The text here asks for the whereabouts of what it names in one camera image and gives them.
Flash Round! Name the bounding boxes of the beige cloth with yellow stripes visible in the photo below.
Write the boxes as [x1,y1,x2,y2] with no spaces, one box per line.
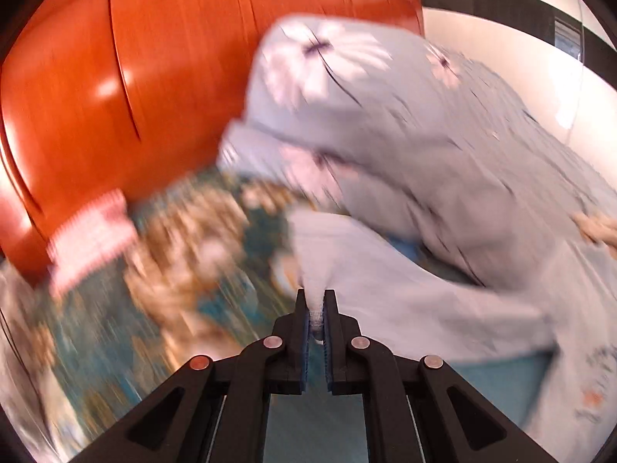
[575,211,617,248]

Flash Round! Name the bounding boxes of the teal floral blanket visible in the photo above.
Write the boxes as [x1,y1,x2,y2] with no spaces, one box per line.
[0,168,555,463]

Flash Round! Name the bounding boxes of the grey-blue floral quilt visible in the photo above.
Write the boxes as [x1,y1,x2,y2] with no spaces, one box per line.
[216,16,617,463]

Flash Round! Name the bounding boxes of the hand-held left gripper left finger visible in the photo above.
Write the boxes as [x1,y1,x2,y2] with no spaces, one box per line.
[67,289,310,463]

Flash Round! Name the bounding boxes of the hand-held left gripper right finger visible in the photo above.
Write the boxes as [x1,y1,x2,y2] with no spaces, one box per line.
[324,289,561,463]

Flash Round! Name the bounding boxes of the dark wall strip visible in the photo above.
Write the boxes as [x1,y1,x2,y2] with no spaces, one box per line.
[417,0,587,64]

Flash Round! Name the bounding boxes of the orange wooden headboard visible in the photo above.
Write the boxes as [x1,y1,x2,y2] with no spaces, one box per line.
[0,0,426,291]

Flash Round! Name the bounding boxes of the light lavender t-shirt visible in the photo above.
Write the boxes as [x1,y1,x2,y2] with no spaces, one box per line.
[288,207,560,366]

